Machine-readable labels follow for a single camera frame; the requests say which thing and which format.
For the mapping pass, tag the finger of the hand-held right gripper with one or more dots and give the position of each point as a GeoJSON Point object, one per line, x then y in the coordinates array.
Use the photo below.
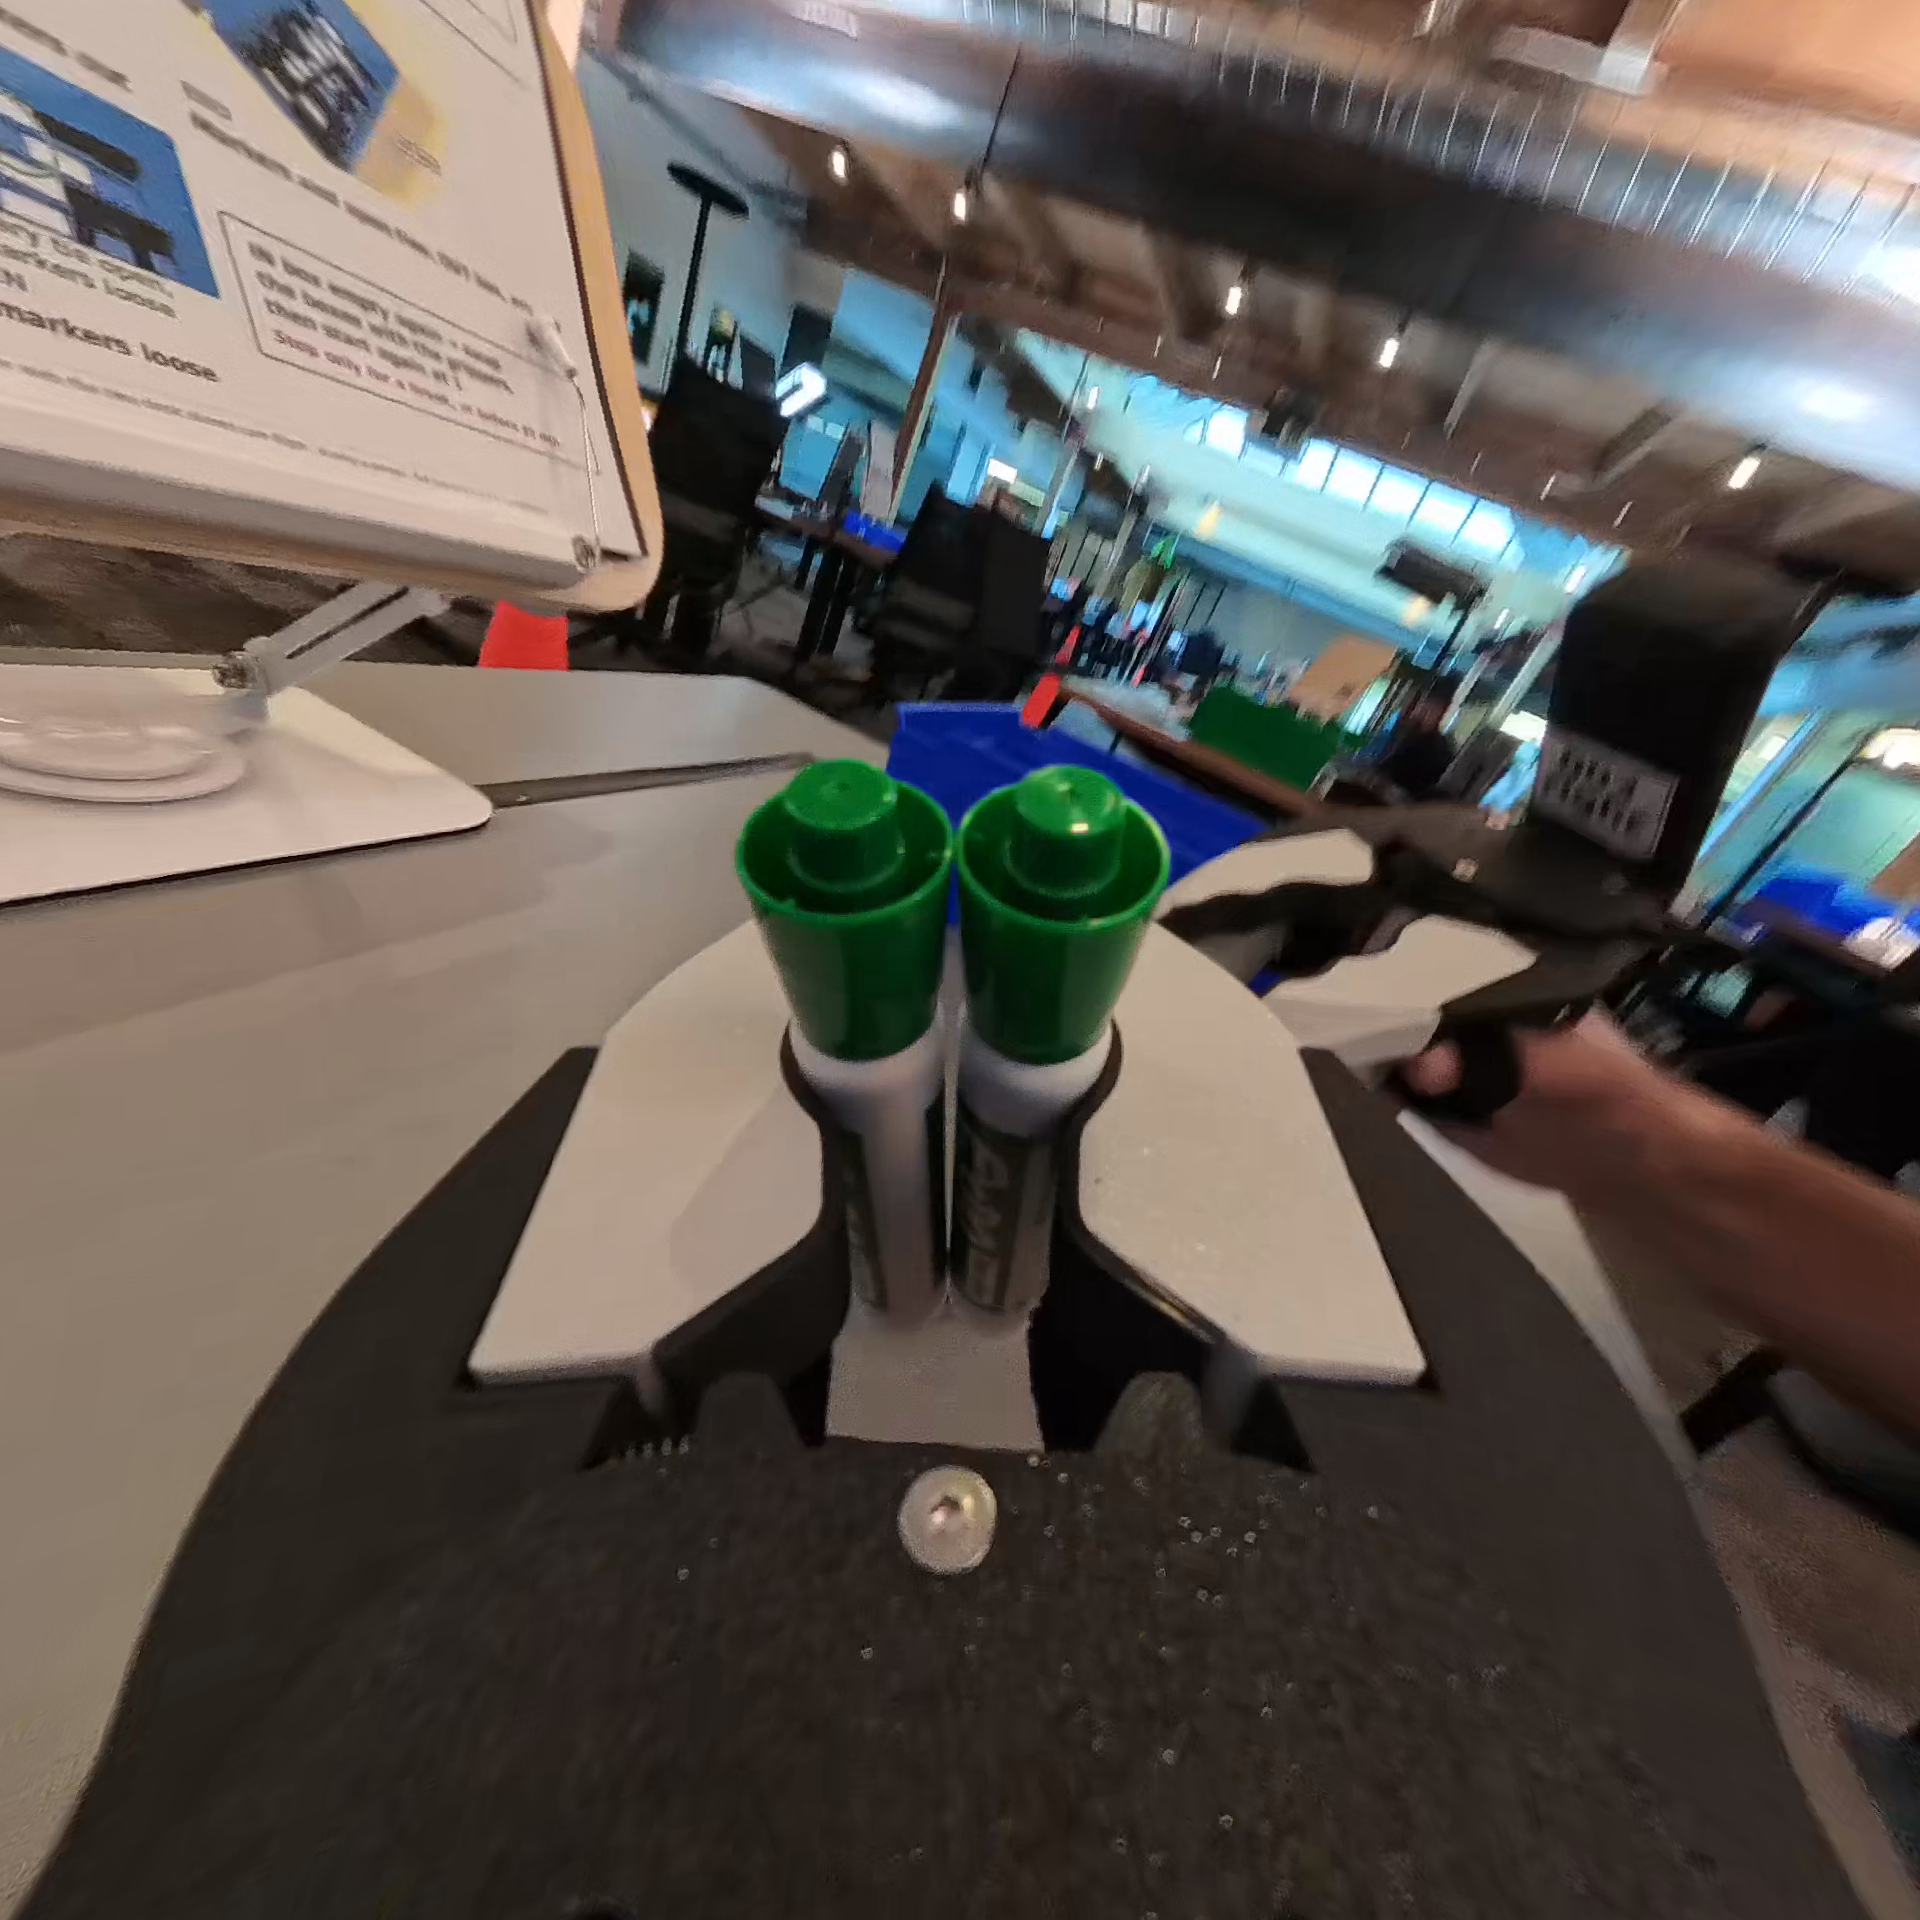
{"type": "Point", "coordinates": [1288, 876]}
{"type": "Point", "coordinates": [1394, 998]}

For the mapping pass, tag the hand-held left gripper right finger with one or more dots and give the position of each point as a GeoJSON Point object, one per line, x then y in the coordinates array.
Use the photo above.
{"type": "Point", "coordinates": [1245, 1198]}

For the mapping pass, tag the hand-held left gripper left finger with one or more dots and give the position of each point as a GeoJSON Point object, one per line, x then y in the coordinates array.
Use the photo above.
{"type": "Point", "coordinates": [660, 1198]}

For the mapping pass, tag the green dry erase marker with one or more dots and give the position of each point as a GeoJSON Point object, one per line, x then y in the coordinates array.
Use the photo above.
{"type": "Point", "coordinates": [1056, 930]}
{"type": "Point", "coordinates": [848, 930]}

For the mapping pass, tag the person's right forearm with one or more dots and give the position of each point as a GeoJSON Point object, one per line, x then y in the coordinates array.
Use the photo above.
{"type": "Point", "coordinates": [1801, 1246]}

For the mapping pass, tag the grey desk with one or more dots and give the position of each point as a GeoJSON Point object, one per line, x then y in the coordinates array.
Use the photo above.
{"type": "Point", "coordinates": [226, 1125]}

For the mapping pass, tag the person's right hand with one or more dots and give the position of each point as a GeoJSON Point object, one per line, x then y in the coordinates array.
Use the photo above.
{"type": "Point", "coordinates": [1573, 1116]}

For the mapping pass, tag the blue plastic bin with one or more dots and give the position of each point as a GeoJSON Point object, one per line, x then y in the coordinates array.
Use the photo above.
{"type": "Point", "coordinates": [1199, 810]}

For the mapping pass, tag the green box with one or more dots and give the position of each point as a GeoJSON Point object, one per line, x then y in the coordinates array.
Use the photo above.
{"type": "Point", "coordinates": [1267, 734]}

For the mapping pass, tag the wooden white book stand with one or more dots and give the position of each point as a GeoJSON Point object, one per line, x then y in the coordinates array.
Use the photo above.
{"type": "Point", "coordinates": [301, 780]}

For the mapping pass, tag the orange traffic cone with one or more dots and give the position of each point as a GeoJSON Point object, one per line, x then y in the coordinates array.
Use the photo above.
{"type": "Point", "coordinates": [528, 639]}

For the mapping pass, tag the black floor lamp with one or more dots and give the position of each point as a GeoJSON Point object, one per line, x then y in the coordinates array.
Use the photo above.
{"type": "Point", "coordinates": [702, 254]}

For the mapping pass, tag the printed instruction sheet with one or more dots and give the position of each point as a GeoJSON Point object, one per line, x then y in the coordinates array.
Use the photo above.
{"type": "Point", "coordinates": [301, 303]}

